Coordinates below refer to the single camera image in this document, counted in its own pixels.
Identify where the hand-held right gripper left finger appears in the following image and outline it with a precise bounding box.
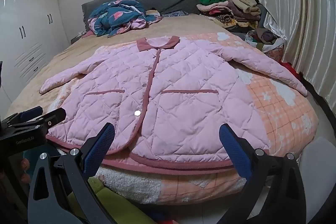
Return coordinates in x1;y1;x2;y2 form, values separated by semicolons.
28;122;116;224

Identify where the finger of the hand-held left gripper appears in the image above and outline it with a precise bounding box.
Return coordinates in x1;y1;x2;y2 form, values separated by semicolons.
4;106;44;125
8;108;67;135

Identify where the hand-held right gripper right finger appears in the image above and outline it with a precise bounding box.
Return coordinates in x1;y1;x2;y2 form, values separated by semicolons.
219;123;306;224

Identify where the pink quilted jacket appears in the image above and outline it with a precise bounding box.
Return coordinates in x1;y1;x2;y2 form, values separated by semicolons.
39;35;307;169

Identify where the pile of folded clothes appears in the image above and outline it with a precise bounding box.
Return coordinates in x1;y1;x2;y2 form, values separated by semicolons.
196;0;268;30

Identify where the person's left hand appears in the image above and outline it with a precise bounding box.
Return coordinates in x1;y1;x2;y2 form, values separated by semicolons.
20;157;30;185

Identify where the orange checked fleece blanket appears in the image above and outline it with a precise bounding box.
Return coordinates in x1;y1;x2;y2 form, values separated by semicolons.
46;32;319;205

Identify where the yellow-green cloth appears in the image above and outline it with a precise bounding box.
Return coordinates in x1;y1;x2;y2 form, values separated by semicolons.
66;177;158;224

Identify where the white wardrobe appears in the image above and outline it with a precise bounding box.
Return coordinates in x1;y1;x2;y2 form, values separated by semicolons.
0;0;71;114

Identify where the red cloth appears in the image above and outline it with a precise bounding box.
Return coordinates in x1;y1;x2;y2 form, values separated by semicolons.
282;61;302;83

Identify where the teal flamingo print quilt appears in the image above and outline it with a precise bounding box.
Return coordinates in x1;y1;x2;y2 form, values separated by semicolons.
88;0;163;38

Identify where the beige bed sheet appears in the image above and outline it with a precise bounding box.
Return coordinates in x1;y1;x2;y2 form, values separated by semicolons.
5;13;237;119

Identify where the dark patterned pillow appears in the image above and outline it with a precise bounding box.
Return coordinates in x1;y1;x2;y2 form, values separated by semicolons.
161;10;189;17

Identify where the white satin curtain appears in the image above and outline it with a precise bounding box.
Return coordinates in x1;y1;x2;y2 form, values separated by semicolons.
252;0;336;109

